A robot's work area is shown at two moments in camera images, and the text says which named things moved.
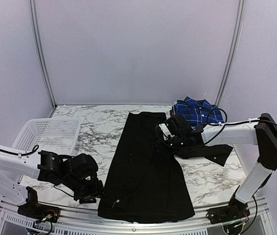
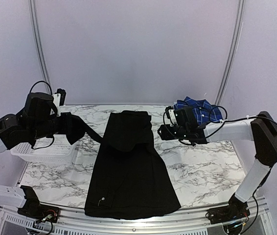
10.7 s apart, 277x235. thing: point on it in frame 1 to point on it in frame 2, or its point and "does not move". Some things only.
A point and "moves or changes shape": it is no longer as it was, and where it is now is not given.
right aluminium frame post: (241, 12) does not move
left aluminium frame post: (36, 40) does not move
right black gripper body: (177, 141) to (180, 134)
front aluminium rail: (7, 220) does not move
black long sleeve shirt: (143, 183) moves or changes shape
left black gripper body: (82, 190) to (43, 129)
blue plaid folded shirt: (198, 112) does not move
